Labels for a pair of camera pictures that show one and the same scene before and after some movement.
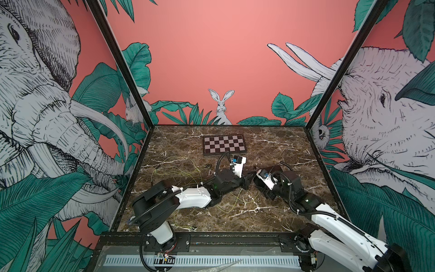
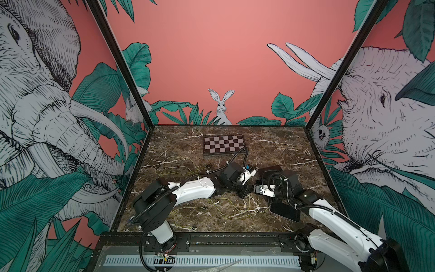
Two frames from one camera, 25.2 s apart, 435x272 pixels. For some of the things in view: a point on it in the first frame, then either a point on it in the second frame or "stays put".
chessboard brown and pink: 220,144 stays put
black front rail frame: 293,241 stays put
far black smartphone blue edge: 269,170 stays put
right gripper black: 266,191 -> 276,200
